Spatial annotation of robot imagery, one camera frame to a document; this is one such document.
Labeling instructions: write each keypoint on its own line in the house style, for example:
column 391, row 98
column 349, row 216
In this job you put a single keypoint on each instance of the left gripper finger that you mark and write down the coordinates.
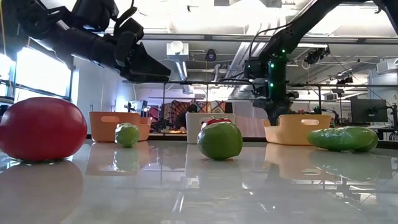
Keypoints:
column 143, row 78
column 149, row 63

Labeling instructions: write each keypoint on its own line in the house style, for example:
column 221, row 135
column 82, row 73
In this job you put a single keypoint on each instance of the red tomato with green stem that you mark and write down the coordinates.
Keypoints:
column 214, row 122

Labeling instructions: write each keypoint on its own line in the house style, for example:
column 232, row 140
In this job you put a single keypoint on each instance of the pale bumpy green cucumber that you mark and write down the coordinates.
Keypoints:
column 127, row 135

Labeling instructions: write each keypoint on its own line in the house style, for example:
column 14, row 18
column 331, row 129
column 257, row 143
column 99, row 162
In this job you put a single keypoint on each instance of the green lime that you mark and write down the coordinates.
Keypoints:
column 219, row 141

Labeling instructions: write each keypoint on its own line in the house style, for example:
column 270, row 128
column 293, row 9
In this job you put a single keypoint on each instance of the dark green cucumber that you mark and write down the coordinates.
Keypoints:
column 339, row 139

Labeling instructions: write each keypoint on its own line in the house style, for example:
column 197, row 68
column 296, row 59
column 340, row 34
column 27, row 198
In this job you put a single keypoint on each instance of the smooth red tomato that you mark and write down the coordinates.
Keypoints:
column 40, row 129

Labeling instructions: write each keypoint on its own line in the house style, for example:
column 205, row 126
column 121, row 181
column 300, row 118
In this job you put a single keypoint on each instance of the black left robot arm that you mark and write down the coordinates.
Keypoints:
column 62, row 34

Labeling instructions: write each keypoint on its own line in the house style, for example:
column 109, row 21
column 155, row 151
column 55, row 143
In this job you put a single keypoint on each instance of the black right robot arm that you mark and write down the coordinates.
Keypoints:
column 298, row 28

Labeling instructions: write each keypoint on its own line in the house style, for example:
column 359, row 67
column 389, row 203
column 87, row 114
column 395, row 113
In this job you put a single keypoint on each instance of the yellow plastic basket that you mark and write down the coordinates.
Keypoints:
column 289, row 133

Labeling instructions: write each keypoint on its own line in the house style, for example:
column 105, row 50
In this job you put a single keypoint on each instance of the white round column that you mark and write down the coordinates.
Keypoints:
column 124, row 96

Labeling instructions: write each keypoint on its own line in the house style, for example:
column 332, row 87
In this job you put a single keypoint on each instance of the white ceiling box device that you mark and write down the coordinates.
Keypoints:
column 177, row 51

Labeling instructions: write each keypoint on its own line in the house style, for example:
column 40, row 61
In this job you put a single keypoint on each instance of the black ceiling track light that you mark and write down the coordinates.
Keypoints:
column 315, row 56

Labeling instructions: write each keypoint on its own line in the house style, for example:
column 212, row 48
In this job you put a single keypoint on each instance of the grey overhead metal beam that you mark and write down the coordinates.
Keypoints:
column 202, row 37

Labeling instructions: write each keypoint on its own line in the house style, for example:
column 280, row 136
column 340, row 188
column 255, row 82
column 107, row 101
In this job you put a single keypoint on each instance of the black round ceiling device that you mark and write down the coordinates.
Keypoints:
column 210, row 55

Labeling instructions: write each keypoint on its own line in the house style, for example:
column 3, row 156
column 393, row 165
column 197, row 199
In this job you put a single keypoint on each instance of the orange plastic basket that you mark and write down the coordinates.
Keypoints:
column 102, row 130

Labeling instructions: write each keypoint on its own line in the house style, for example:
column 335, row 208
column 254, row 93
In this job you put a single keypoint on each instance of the white plastic basket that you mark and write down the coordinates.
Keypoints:
column 192, row 130

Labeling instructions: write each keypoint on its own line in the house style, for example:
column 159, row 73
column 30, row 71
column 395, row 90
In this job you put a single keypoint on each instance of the black computer monitor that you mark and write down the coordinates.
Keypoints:
column 368, row 110

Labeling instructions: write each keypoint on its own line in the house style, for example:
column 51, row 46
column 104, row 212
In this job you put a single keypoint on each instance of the white glossy table sheet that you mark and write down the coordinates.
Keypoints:
column 199, row 199

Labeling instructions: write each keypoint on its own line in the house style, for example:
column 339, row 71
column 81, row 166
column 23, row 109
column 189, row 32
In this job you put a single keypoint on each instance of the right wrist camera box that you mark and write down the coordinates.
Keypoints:
column 255, row 68

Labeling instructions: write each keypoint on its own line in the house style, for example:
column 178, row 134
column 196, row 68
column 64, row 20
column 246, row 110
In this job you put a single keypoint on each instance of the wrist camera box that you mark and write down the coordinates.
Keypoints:
column 129, row 31
column 255, row 68

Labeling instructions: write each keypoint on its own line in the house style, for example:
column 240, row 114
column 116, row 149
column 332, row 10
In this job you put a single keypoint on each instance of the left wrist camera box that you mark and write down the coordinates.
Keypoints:
column 129, row 31

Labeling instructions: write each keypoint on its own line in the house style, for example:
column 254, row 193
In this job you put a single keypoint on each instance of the black metal rack frame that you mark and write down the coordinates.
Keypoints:
column 186, row 82

